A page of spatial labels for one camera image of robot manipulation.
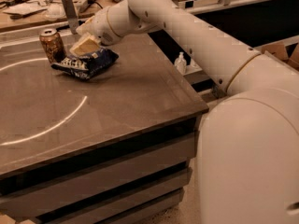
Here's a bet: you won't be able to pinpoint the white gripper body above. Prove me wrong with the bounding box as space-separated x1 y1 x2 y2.
87 7 122 46

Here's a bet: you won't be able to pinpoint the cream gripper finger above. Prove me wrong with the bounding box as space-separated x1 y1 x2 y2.
69 33 101 56
76 17 93 35

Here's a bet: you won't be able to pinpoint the blue chip bag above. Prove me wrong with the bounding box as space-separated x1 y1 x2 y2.
51 48 119 80

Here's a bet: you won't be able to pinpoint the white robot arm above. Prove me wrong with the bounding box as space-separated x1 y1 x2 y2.
76 0 299 224

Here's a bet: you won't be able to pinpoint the orange soda can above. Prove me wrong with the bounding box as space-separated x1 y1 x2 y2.
39 28 66 63

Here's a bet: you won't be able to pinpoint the white paper sheets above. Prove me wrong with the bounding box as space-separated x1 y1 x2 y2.
3 3 48 15

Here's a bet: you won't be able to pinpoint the clear sanitizer bottle left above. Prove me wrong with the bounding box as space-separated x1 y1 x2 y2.
174 52 187 75

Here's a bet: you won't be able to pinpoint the metal bracket post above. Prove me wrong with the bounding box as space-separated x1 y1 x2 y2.
61 0 79 35

